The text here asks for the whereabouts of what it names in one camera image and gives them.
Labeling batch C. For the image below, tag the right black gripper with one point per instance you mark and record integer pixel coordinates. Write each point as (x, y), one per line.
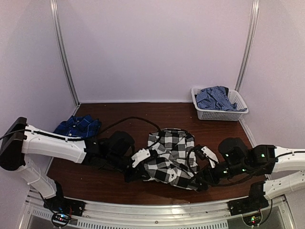
(208, 174)

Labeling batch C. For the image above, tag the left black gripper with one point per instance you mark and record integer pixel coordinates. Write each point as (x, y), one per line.
(137, 174)

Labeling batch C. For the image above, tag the blue plaid shirt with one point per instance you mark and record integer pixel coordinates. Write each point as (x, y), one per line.
(79, 126)

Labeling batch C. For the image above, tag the white plastic laundry basket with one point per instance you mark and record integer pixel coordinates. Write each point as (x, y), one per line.
(221, 115)

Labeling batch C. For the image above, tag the black white checked shirt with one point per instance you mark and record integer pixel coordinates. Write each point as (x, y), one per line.
(172, 166)

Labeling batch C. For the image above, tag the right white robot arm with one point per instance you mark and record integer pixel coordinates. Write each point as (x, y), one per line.
(258, 161)

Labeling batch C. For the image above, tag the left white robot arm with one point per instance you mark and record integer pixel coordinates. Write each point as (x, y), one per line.
(22, 139)

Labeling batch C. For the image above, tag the light blue checked shirt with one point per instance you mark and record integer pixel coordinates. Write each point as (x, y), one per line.
(216, 98)

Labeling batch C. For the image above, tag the right circuit board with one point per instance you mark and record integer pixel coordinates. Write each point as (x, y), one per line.
(252, 220)

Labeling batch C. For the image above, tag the circuit board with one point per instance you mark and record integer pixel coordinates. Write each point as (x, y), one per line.
(252, 220)
(60, 219)

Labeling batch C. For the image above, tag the left circuit board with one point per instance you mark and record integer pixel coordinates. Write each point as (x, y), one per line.
(60, 219)

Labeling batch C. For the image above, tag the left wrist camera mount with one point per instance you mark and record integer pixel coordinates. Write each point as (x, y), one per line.
(143, 155)

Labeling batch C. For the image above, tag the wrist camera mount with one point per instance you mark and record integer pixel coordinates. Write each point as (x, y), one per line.
(143, 155)
(203, 152)

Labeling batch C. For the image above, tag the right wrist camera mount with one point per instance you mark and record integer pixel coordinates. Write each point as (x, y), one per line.
(203, 152)

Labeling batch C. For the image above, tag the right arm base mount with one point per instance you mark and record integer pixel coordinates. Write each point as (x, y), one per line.
(246, 205)

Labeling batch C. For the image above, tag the aluminium front rail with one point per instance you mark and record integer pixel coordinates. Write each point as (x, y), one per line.
(209, 215)

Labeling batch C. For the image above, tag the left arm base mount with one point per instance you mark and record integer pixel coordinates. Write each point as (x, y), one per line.
(67, 206)

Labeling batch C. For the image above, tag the right aluminium frame post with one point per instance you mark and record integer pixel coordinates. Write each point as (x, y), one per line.
(254, 14)

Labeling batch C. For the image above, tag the aluminium frame post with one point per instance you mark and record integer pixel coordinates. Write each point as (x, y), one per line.
(254, 14)
(62, 51)

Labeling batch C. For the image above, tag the left aluminium frame post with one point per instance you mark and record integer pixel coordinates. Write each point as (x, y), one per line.
(62, 51)

